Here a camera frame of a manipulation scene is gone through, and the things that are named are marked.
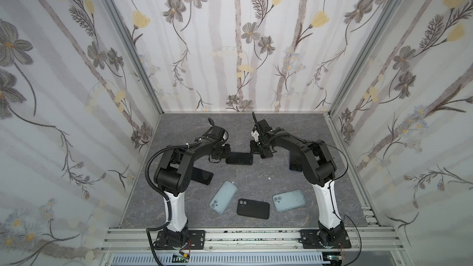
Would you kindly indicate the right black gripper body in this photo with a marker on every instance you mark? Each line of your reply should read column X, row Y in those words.
column 259, row 146

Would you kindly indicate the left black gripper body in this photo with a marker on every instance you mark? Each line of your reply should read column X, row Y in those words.
column 223, row 152

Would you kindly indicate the black phone case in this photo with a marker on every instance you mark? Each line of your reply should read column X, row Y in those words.
column 253, row 209
column 239, row 158

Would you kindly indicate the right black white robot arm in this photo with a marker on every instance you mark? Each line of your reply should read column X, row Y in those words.
column 318, row 169

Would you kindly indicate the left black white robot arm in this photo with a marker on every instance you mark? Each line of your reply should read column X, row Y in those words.
column 169, row 173

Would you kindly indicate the black phone left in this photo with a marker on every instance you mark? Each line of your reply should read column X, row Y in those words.
column 201, row 176

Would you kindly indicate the black phone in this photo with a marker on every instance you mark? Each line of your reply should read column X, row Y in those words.
column 201, row 176
column 295, row 165

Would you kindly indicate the black phone right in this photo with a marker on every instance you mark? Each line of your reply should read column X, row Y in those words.
column 295, row 165

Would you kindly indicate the pale blue phone left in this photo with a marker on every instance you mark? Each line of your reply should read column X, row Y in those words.
column 223, row 197

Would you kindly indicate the pale blue phone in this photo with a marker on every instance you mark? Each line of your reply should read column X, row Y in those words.
column 289, row 200
column 223, row 197

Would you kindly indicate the black phone case front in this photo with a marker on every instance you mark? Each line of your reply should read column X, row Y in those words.
column 253, row 209

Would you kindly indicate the pale blue phone right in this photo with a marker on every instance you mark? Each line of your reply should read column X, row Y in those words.
column 289, row 200

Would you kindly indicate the small green circuit board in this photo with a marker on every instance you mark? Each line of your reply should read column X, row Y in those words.
column 180, row 258

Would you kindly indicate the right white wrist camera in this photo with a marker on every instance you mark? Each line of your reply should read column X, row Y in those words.
column 255, row 135

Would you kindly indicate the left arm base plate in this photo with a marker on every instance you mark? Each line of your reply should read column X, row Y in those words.
column 196, row 239

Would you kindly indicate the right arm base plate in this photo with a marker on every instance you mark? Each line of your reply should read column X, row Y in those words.
column 306, row 238

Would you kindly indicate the aluminium front rail frame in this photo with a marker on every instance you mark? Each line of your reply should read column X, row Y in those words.
column 371, row 246

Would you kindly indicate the white slotted cable duct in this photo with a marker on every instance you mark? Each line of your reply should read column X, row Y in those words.
column 248, row 259

